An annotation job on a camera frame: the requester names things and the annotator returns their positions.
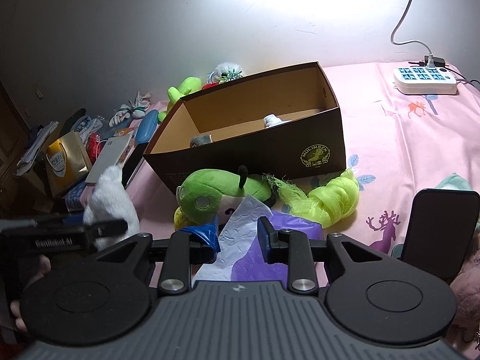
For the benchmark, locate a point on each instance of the white power strip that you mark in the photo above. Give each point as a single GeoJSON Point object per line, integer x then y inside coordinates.
{"type": "Point", "coordinates": [423, 80]}

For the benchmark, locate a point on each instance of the white fluffy towel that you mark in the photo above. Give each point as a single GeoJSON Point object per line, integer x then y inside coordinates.
{"type": "Point", "coordinates": [110, 201]}

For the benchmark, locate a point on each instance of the grey small plush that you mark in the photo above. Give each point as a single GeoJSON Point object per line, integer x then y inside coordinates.
{"type": "Point", "coordinates": [200, 140]}

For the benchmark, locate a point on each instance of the dark brown cardboard box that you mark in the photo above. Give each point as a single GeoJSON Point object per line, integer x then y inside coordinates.
{"type": "Point", "coordinates": [310, 144]}

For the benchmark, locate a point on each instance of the neon green knotted scarf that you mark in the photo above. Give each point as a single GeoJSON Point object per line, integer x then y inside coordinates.
{"type": "Point", "coordinates": [325, 205]}

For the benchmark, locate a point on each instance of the pink plush bunny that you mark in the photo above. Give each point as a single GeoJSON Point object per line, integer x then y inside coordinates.
{"type": "Point", "coordinates": [465, 327]}

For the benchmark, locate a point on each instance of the white fluffy plush toy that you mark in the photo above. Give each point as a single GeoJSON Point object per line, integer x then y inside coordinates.
{"type": "Point", "coordinates": [225, 72]}

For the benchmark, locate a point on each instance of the yellow fluffy cloth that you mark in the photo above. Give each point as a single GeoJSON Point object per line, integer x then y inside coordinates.
{"type": "Point", "coordinates": [180, 220]}

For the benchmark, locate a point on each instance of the black plug adapter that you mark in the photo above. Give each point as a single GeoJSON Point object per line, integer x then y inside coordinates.
{"type": "Point", "coordinates": [434, 61]}

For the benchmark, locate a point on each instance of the black phone stand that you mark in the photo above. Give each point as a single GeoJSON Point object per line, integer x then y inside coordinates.
{"type": "Point", "coordinates": [440, 230]}

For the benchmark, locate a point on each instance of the white notebook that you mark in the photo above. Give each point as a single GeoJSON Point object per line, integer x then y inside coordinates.
{"type": "Point", "coordinates": [109, 156]}

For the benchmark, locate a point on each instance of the pink deer print bedsheet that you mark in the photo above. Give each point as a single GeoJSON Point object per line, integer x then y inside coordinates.
{"type": "Point", "coordinates": [397, 145]}

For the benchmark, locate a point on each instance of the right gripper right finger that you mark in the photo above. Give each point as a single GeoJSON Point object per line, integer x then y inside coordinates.
{"type": "Point", "coordinates": [291, 248]}

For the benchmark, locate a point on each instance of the orange illustrated booklet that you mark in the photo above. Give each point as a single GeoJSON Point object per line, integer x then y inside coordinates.
{"type": "Point", "coordinates": [127, 136]}

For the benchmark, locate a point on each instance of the green spotted plush toy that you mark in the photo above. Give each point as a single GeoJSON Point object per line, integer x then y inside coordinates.
{"type": "Point", "coordinates": [207, 193]}

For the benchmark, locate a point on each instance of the red small pouch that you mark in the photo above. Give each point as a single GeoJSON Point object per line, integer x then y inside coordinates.
{"type": "Point", "coordinates": [93, 147]}

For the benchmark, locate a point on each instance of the purple tissue pack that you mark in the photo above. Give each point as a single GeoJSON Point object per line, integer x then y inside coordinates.
{"type": "Point", "coordinates": [240, 257]}

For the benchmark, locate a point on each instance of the blue glasses case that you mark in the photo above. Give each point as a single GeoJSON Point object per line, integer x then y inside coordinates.
{"type": "Point", "coordinates": [147, 127]}

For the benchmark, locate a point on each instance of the green yellow plush toy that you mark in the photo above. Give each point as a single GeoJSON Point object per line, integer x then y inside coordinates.
{"type": "Point", "coordinates": [188, 86]}

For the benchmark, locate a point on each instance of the red plush toy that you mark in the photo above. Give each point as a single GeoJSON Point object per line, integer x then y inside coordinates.
{"type": "Point", "coordinates": [210, 85]}

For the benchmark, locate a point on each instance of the black smartphone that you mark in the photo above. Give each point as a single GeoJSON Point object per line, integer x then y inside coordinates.
{"type": "Point", "coordinates": [132, 163]}

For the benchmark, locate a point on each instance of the gold gift bag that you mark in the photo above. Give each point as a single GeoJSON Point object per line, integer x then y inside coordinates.
{"type": "Point", "coordinates": [67, 162]}

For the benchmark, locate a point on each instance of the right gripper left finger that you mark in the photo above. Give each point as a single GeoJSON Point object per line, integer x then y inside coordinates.
{"type": "Point", "coordinates": [187, 247]}

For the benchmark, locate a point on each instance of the light blue wipes pack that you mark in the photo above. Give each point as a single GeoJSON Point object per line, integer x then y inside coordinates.
{"type": "Point", "coordinates": [272, 120]}

